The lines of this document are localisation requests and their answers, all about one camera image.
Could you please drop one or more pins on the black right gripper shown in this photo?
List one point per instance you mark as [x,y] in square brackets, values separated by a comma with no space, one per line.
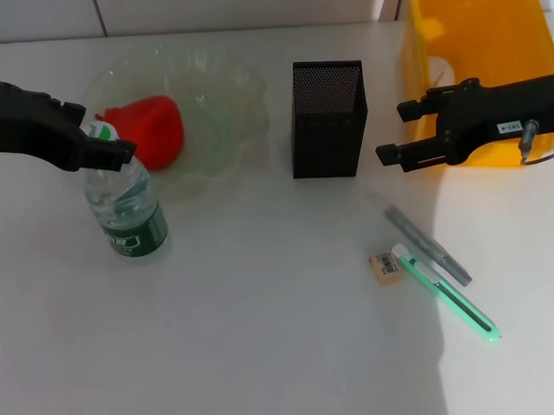
[483,118]

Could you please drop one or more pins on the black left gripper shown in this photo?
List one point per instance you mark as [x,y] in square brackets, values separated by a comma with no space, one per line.
[23,120]

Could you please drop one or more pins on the red orange fruit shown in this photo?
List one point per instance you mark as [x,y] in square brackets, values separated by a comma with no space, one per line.
[156,130]

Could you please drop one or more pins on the white paper ball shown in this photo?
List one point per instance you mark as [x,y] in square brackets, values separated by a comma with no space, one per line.
[440,72]

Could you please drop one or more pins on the clear green-label water bottle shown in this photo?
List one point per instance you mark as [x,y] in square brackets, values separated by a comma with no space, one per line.
[127,213]

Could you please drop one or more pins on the black mesh pen holder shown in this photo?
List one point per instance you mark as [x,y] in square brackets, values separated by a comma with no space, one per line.
[329,137]

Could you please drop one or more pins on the grey glitter pen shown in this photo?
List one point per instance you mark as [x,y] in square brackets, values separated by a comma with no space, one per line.
[424,243]

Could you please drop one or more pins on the beige eraser with barcode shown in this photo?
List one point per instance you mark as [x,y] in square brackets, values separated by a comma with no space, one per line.
[386,268]

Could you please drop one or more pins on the green glass fruit plate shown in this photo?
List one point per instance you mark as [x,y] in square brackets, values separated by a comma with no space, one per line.
[227,95]

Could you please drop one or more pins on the green utility knife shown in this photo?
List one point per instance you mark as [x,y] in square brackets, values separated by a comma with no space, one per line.
[462,308]

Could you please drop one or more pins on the yellow plastic bin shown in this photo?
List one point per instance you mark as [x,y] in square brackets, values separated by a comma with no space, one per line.
[489,36]

